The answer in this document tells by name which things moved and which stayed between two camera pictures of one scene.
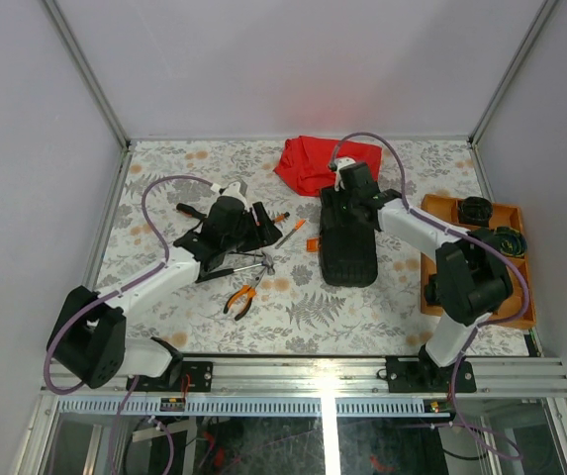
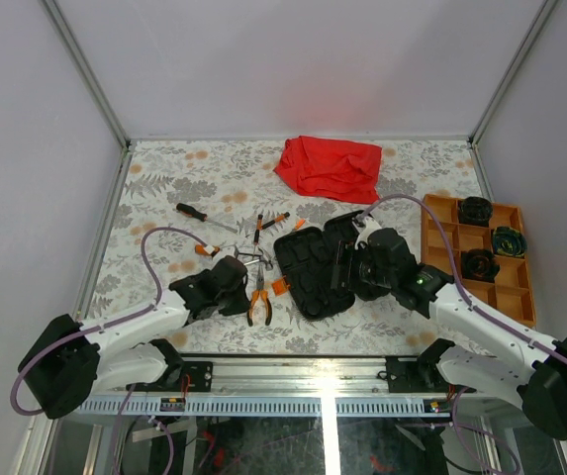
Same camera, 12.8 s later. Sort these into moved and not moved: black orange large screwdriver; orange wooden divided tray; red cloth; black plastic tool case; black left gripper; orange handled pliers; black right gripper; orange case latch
Moved: black plastic tool case; orange case latch; black right gripper; black left gripper; orange handled pliers
Not moved: red cloth; black orange large screwdriver; orange wooden divided tray
